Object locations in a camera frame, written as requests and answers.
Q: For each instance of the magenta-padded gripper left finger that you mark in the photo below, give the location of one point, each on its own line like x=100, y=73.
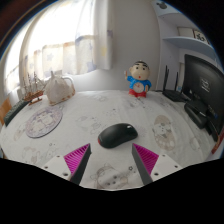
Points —
x=58, y=165

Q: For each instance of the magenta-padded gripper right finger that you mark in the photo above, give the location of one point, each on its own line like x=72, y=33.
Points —
x=164, y=165

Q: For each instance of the black computer mouse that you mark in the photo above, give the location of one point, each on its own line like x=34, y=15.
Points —
x=117, y=135

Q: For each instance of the round printed mouse pad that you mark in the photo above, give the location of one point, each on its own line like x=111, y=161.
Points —
x=44, y=121

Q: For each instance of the white printed tablecloth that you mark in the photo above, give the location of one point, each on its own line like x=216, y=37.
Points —
x=83, y=113

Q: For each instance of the red packet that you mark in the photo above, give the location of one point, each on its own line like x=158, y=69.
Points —
x=220, y=141

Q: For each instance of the black box under monitor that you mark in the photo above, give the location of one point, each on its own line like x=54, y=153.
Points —
x=196, y=113

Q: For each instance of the black router with antennas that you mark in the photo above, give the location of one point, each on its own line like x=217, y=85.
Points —
x=174, y=95

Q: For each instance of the white lace-covered jug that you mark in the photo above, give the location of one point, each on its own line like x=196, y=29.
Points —
x=58, y=90

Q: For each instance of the wooden model sailing ship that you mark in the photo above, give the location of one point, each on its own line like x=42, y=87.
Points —
x=32, y=94

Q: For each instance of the wooden chair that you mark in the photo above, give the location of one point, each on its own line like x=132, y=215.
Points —
x=4, y=111

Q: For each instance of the black computer monitor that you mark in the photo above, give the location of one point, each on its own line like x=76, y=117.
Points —
x=206, y=86

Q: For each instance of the cartoon boy figurine clock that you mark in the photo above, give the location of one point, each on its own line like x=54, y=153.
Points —
x=139, y=78

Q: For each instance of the white star-print curtain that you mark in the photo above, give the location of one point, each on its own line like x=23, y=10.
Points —
x=100, y=33

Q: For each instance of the white wall shelf unit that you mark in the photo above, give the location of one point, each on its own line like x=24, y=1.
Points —
x=190, y=41

